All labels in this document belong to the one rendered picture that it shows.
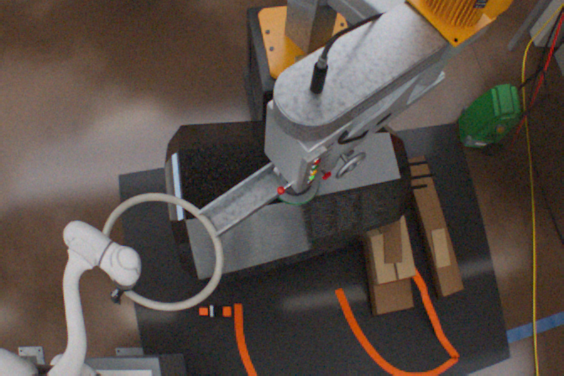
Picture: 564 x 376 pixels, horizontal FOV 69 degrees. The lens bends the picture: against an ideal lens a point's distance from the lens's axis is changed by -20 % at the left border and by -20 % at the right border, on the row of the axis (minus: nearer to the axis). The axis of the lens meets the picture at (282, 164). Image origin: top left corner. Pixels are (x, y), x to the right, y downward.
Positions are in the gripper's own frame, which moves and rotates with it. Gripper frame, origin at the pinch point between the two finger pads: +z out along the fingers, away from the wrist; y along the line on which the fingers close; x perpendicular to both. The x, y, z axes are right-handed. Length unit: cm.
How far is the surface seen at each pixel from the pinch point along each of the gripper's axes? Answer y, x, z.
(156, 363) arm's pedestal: -4.4, -26.4, 41.3
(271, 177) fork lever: 75, -12, -19
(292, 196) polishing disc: 86, -23, -4
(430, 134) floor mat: 232, -66, 32
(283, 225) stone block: 82, -27, 12
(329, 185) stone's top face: 103, -32, -6
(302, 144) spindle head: 59, -17, -64
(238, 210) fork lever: 57, -11, -13
